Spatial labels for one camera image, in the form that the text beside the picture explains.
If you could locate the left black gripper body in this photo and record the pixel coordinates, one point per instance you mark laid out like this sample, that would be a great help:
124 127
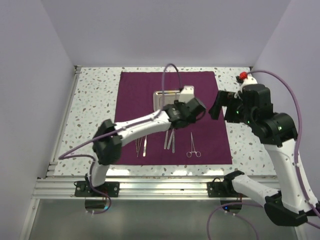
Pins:
179 104

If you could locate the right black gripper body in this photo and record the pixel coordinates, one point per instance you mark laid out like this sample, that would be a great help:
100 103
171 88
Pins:
235 111

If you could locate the purple surgical cloth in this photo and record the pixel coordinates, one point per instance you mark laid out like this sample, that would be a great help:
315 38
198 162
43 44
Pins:
135 99

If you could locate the steel forceps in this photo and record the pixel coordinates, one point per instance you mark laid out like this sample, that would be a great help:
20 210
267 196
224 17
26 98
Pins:
193 151

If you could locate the wide steel tweezers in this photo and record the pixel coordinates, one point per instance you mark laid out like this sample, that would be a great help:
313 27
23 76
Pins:
145 146

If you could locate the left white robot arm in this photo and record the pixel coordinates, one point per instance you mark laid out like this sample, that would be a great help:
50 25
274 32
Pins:
111 137

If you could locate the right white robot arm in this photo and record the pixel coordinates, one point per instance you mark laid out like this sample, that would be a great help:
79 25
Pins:
290 205

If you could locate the steel instrument tray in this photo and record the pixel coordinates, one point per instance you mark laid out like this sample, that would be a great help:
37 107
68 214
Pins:
169 97

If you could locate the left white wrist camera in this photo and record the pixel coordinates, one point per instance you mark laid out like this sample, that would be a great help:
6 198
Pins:
186 94

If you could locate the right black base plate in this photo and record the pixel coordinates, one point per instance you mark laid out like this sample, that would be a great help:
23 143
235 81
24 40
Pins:
221 189

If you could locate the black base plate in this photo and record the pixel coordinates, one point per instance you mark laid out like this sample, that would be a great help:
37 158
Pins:
82 189
221 189

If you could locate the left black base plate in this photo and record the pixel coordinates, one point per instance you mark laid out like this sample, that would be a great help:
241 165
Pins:
82 189

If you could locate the aluminium mounting rail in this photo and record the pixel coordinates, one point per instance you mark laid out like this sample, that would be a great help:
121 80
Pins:
130 188

